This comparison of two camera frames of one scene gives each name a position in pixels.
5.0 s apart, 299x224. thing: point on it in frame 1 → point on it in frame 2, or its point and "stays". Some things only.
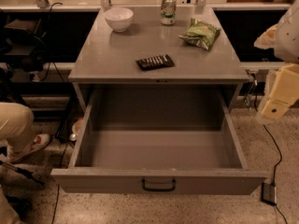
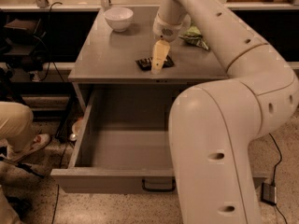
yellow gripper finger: [285, 92] → [164, 31]
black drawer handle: [159, 189] stays
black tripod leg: [24, 172] → [25, 166]
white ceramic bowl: [119, 19] stays
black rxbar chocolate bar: [155, 63] stays
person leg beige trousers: [17, 126] stays
